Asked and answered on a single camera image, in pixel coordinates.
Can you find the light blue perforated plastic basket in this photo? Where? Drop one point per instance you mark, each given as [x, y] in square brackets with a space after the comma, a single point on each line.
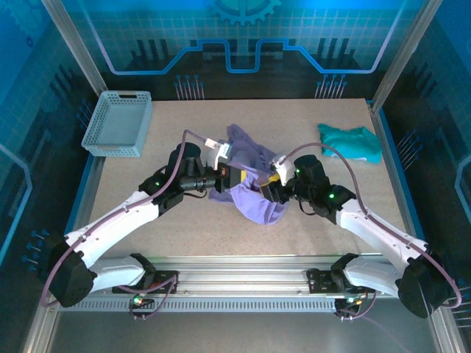
[114, 125]

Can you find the purple t-shirt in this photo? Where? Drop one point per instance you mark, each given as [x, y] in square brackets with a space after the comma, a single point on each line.
[254, 206]

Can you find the aluminium mounting rail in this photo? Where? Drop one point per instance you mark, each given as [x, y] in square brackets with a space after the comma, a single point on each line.
[239, 276]

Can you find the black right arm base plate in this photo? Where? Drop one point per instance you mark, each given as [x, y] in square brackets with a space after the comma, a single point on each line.
[316, 283]

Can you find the teal folded cloth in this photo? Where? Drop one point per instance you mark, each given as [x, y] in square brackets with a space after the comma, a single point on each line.
[357, 143]

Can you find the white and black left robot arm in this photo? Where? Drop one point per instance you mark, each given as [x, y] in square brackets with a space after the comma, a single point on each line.
[110, 220]

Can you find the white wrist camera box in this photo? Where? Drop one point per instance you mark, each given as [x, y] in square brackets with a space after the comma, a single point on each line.
[283, 171]
[221, 156]

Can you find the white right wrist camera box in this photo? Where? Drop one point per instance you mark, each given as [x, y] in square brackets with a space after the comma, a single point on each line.
[283, 171]

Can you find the grey metal front panel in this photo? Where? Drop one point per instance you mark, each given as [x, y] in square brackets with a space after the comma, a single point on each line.
[239, 334]

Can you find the small status light board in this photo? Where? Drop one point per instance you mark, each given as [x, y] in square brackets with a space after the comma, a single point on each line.
[349, 301]
[140, 301]

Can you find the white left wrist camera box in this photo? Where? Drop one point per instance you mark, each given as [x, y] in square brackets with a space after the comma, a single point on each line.
[221, 156]

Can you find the aluminium frame post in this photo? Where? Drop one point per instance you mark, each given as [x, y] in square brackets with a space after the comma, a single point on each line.
[403, 55]
[76, 48]

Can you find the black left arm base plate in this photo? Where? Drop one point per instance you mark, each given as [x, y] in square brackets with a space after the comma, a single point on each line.
[163, 276]

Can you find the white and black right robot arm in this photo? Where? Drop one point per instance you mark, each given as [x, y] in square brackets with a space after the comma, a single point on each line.
[375, 228]

